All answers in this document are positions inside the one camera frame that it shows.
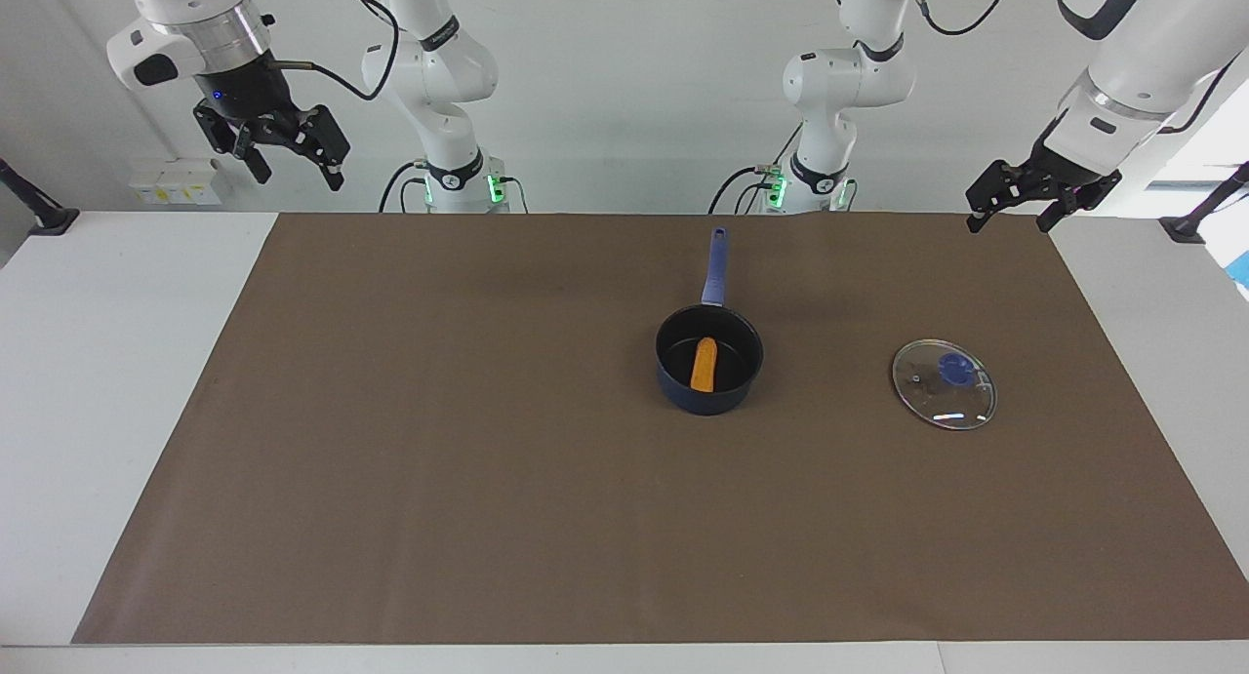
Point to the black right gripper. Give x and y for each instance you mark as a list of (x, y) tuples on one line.
[(244, 94)]

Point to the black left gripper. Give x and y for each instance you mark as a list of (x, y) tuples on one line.
[(1064, 172)]

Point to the glass lid with blue knob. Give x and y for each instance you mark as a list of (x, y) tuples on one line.
[(961, 408)]

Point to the yellow toy corn cob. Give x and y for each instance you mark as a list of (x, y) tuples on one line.
[(705, 365)]

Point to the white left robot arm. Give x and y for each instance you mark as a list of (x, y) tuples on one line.
[(839, 79)]

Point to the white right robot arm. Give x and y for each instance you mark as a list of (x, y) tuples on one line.
[(439, 79)]

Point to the light blue box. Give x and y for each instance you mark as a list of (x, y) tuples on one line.
[(1242, 269)]

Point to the brown table mat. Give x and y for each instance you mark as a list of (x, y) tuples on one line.
[(488, 508)]

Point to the white wall socket box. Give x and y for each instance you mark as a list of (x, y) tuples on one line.
[(146, 188), (193, 181)]

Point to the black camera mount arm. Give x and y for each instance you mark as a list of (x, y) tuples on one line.
[(39, 211), (1195, 220)]

